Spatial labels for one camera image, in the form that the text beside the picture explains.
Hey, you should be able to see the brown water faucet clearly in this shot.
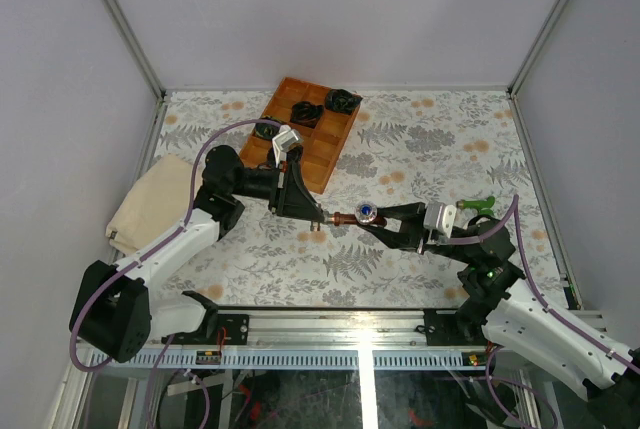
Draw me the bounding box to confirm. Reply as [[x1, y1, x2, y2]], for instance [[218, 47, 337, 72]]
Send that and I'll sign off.
[[330, 201, 387, 227]]

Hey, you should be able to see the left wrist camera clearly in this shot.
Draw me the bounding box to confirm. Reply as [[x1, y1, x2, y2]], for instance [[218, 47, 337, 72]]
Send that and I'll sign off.
[[271, 124, 303, 165]]

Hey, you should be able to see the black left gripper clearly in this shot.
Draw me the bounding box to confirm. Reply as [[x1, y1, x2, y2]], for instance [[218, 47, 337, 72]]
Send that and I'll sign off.
[[231, 160, 330, 221]]

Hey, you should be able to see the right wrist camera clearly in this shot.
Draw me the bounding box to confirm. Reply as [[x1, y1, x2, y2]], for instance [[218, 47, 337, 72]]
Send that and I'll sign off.
[[423, 202, 457, 243]]

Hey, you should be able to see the black rolled strap top right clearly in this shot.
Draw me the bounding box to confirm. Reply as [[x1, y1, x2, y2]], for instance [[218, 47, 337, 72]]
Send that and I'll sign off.
[[324, 88, 363, 115]]

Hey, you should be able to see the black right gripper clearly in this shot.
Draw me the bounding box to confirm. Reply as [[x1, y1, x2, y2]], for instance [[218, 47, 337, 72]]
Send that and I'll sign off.
[[357, 200, 474, 264]]

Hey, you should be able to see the black green rolled strap left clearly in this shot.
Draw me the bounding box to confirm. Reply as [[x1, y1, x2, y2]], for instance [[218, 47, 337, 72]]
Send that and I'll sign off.
[[253, 118, 281, 140]]

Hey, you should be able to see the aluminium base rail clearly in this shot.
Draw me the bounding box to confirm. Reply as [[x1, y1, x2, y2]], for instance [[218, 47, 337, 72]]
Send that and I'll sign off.
[[205, 301, 611, 354]]

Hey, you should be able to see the white slotted cable duct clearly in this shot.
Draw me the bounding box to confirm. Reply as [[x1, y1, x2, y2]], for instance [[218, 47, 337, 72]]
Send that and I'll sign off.
[[84, 351, 491, 371]]

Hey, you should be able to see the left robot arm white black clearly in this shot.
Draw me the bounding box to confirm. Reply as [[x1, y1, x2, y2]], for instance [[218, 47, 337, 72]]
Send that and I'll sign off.
[[69, 144, 324, 363]]

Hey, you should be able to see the green water faucet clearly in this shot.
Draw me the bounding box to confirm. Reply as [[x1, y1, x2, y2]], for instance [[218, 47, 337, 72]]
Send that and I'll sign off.
[[456, 196, 495, 212]]

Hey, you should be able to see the beige folded cloth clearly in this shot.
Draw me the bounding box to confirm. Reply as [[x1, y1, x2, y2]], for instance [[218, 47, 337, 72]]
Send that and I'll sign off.
[[106, 154, 202, 255]]

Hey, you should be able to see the black rolled strap upper middle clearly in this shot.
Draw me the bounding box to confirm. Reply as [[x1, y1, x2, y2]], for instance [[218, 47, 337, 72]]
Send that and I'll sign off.
[[290, 100, 325, 127]]

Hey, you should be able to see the orange wooden compartment tray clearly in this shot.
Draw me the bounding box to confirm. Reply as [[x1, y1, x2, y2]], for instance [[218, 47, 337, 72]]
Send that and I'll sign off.
[[262, 77, 362, 194]]

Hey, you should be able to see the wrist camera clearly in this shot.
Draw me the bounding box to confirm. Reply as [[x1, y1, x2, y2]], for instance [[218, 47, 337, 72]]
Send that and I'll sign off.
[[271, 124, 303, 165], [423, 202, 457, 243]]

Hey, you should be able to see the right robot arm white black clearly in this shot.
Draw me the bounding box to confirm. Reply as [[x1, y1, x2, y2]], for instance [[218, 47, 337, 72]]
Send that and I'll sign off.
[[355, 203, 639, 428]]

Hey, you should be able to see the chrome threaded pipe nipple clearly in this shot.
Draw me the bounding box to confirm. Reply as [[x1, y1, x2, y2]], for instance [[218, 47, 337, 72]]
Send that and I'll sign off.
[[310, 211, 334, 232]]

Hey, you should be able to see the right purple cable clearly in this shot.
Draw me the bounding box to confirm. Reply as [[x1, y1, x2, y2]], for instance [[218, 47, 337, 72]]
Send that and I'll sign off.
[[444, 193, 640, 429]]

